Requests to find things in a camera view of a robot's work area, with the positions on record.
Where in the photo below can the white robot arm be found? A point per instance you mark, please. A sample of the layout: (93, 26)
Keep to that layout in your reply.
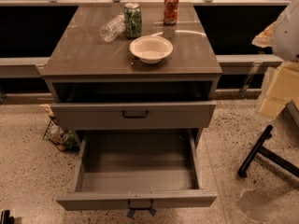
(285, 37)

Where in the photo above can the green soda can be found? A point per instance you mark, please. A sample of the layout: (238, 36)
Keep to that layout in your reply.
(133, 20)

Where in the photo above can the black wire basket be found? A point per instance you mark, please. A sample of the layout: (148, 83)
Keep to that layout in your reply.
(63, 140)

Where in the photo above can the red soda can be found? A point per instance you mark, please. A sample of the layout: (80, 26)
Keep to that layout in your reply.
(170, 12)

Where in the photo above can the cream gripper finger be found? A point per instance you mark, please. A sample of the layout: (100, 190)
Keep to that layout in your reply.
(283, 88)

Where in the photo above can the black object bottom left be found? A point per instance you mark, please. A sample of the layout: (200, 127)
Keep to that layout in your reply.
(6, 218)

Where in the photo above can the open grey lower drawer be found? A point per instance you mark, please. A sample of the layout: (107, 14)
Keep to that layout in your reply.
(137, 170)

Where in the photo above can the black chair leg base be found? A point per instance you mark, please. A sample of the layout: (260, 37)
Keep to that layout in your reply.
(267, 153)

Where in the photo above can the wooden table corner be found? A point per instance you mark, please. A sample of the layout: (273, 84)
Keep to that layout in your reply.
(293, 107)

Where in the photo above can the grey drawer cabinet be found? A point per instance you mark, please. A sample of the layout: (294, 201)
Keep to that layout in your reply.
(83, 69)

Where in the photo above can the closed grey upper drawer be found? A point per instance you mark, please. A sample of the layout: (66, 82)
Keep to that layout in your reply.
(134, 116)

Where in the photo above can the white paper bowl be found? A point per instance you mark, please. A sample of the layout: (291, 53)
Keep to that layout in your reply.
(151, 49)

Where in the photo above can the clear plastic water bottle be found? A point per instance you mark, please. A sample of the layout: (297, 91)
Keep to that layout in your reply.
(113, 28)

